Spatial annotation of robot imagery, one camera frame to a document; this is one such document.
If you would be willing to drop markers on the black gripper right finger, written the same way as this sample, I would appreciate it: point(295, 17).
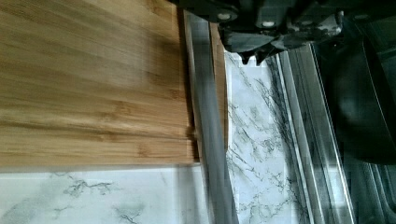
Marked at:
point(301, 33)

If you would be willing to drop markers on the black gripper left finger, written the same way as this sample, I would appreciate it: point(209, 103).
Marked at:
point(250, 41)

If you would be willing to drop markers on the bamboo cutting board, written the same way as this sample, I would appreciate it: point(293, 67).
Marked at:
point(94, 82)

